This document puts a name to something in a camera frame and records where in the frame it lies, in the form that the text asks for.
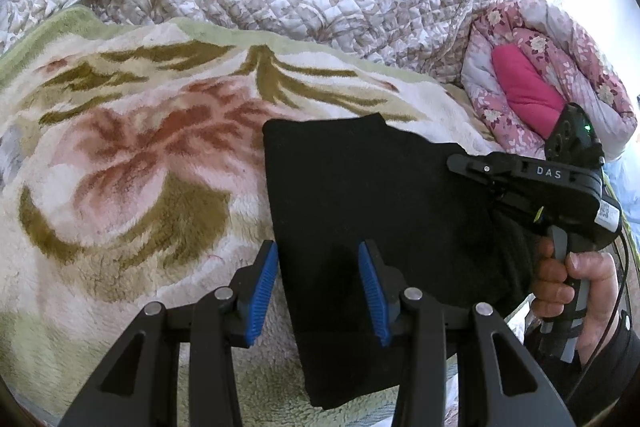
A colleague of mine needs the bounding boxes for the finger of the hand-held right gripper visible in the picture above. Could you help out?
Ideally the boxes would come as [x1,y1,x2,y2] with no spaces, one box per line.
[446,153,524,182]

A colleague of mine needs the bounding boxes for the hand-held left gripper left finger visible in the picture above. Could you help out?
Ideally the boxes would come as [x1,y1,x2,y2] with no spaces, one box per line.
[59,239,279,427]

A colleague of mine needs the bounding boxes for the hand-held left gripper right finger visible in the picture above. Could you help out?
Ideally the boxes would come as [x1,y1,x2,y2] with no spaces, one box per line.
[357,239,578,427]

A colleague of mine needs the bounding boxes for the black pants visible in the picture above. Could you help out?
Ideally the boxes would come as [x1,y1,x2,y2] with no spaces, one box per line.
[262,113,540,411]

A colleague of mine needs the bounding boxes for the person's right forearm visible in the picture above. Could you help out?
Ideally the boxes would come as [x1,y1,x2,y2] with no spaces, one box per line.
[522,299,640,427]

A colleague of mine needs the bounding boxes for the person's right hand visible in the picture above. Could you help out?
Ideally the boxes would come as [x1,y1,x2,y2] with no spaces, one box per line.
[531,239,624,369]

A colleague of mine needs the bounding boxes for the pink cloth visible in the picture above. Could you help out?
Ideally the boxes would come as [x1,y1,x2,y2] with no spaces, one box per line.
[492,46,569,134]

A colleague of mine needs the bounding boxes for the pink floral comforter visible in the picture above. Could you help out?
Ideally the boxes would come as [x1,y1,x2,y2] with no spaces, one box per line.
[460,0,639,158]

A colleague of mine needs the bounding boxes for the floral fleece blanket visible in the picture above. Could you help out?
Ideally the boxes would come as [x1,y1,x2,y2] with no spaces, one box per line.
[0,4,508,427]

